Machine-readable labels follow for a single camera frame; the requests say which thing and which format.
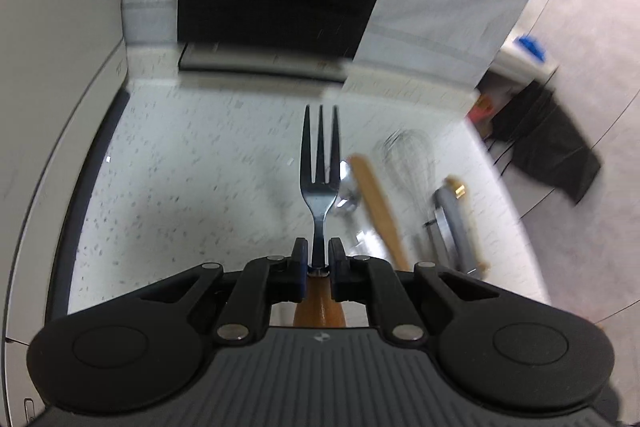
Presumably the wooden spatula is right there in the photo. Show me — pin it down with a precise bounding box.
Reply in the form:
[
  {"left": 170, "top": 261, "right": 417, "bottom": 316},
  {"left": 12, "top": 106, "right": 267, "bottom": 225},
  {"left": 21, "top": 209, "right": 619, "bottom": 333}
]
[{"left": 346, "top": 154, "right": 412, "bottom": 273}]

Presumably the blue cloth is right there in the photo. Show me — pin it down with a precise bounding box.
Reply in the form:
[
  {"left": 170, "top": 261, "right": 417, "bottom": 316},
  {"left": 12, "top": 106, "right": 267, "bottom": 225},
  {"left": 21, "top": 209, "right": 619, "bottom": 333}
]
[{"left": 516, "top": 35, "right": 547, "bottom": 61}]

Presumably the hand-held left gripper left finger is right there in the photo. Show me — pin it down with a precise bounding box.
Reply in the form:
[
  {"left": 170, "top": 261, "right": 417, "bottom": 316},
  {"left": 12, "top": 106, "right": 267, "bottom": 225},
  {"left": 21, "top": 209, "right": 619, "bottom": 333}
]
[{"left": 125, "top": 237, "right": 307, "bottom": 344}]

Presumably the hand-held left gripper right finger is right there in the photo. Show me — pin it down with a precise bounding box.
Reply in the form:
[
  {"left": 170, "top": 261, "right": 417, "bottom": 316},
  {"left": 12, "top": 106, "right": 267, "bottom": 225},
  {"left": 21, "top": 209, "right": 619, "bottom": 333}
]
[{"left": 327, "top": 237, "right": 507, "bottom": 344}]

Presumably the metal wire whisk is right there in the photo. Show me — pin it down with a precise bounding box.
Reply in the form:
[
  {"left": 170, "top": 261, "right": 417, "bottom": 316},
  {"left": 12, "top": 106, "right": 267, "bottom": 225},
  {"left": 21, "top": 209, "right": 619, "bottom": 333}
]
[{"left": 381, "top": 129, "right": 440, "bottom": 260}]

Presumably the white countertop sterilizer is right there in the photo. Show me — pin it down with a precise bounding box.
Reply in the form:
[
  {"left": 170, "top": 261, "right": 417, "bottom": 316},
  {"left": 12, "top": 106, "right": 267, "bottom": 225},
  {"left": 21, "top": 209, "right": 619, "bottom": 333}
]
[{"left": 0, "top": 0, "right": 132, "bottom": 427}]

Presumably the fork with wooden handle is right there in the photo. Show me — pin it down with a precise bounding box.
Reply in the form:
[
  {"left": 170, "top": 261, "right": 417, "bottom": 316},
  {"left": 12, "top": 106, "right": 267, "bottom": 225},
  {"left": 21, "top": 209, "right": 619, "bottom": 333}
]
[{"left": 292, "top": 104, "right": 348, "bottom": 329}]

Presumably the metal spoon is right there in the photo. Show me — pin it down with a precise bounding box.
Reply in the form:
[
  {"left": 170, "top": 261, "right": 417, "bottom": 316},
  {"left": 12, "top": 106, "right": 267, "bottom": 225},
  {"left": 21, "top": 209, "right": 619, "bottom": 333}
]
[{"left": 336, "top": 160, "right": 362, "bottom": 214}]

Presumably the grey peeler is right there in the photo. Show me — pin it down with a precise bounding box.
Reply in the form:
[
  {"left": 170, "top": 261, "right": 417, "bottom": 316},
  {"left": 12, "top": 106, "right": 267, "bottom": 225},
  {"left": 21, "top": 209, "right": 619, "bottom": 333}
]
[{"left": 430, "top": 185, "right": 484, "bottom": 280}]

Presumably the orange plastic basin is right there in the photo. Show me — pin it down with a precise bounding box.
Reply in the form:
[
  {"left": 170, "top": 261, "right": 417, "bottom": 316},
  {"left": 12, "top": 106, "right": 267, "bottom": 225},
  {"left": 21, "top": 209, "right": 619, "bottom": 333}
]
[{"left": 471, "top": 98, "right": 497, "bottom": 124}]

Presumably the black bag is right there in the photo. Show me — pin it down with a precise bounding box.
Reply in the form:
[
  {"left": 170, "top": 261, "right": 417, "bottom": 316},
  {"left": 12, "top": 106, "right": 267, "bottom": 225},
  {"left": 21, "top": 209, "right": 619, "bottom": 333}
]
[{"left": 489, "top": 79, "right": 604, "bottom": 206}]

